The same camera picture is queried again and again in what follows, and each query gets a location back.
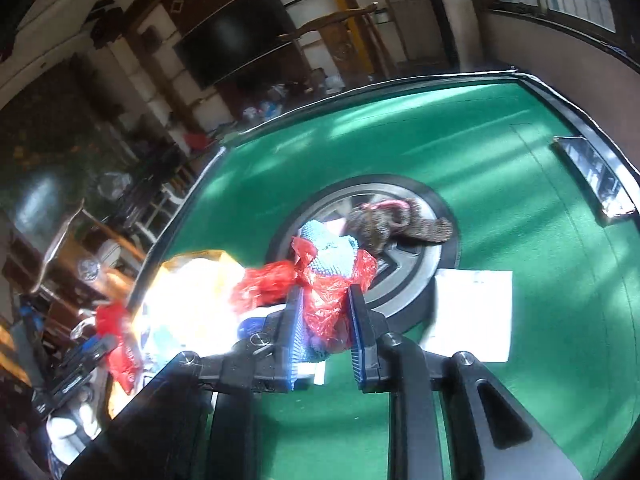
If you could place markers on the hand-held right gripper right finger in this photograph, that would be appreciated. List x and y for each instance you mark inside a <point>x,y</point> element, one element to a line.
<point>357,345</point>

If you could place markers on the person's left hand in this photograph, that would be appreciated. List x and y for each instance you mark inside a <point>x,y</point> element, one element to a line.
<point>67,432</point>

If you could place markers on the black television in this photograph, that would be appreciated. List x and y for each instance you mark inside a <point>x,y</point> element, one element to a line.
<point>235,35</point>

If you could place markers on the dark wooden cabinet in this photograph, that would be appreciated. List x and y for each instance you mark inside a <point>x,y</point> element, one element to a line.
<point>260,90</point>

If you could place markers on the red plastic packet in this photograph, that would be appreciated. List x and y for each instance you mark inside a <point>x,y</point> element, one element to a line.
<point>122,360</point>

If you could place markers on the white paper sheet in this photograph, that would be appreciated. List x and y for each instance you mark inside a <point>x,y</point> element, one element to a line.
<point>470,310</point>

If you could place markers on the clear plastic bag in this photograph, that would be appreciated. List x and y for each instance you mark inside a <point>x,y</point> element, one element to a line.
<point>112,182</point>

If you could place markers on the yellow pole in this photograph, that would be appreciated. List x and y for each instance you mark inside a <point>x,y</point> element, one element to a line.
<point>350,20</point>

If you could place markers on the red plastic bag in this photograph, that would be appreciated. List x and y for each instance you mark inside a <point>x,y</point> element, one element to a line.
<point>325,305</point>

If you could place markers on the wooden chair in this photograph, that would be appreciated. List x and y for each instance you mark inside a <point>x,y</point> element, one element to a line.
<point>345,45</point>

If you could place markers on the brown knitted cloth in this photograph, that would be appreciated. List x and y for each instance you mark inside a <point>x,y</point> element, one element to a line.
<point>380,225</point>

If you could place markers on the round table centre panel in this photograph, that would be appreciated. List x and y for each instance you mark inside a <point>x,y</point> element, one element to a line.
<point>400,280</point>

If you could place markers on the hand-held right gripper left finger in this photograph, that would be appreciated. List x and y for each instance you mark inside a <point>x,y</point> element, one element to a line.
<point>295,330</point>

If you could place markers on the white box with yellow tape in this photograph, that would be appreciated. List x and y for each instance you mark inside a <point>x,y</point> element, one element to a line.
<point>200,285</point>

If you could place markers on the blue towel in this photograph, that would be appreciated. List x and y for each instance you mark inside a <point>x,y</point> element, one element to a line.
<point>325,260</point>

